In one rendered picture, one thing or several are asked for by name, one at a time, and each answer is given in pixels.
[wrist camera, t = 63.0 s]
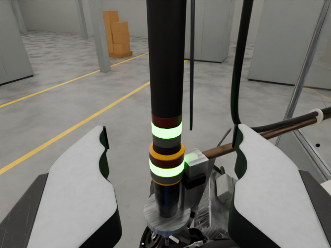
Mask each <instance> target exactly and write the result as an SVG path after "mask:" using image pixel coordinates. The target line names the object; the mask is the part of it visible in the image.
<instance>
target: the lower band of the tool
mask: <svg viewBox="0 0 331 248"><path fill-rule="evenodd" d="M152 146H153V143H151V145H150V147H149V152H150V154H151V155H152V156H153V157H154V158H156V159H159V160H165V161H169V160H175V159H178V158H180V157H181V156H182V155H183V153H184V151H185V147H184V145H183V144H182V143H181V150H180V151H179V152H178V153H176V154H173V155H160V154H158V153H156V152H155V151H154V150H153V147H152ZM153 165H154V164H153ZM154 166H155V165H154ZM179 166H180V165H179ZM156 167H157V166H156ZM177 167H178V166H177ZM158 168H159V167H158ZM174 168H176V167H174ZM161 169H173V168H161ZM154 174H155V173H154ZM179 174H180V173H179ZM156 175H157V174H156ZM157 176H159V175H157ZM175 176H176V175H175ZM160 177H163V176H160ZM171 177H174V176H171ZM165 178H169V177H165ZM152 180H153V179H152ZM153 181H154V180H153ZM180 181H181V180H179V181H178V182H180ZM154 182H156V181H154ZM178 182H176V183H178ZM156 183H158V182H156ZM176 183H174V184H176ZM158 184H160V183H158ZM174 184H170V185H164V184H160V185H163V186H171V185H174Z"/></svg>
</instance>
